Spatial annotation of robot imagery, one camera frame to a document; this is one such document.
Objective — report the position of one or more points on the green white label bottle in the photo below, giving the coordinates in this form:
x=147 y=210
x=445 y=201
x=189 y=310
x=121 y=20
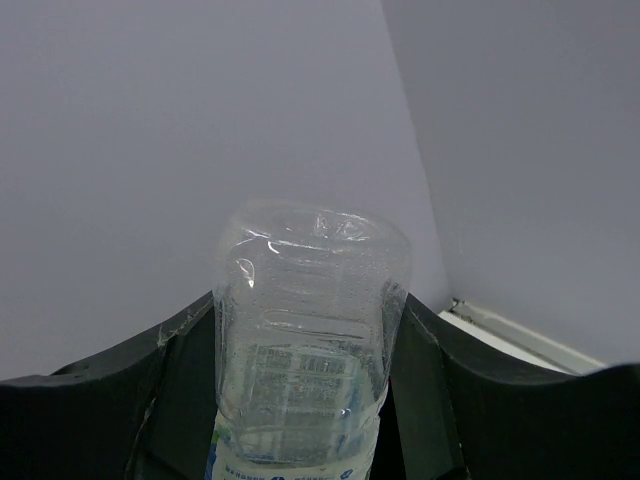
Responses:
x=308 y=301

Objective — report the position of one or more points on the metal table edge rail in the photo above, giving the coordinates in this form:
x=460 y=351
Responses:
x=517 y=341

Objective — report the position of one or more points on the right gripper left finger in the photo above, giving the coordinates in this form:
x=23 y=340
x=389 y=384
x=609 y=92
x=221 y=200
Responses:
x=143 y=409

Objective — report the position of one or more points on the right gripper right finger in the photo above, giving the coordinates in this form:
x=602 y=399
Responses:
x=466 y=410

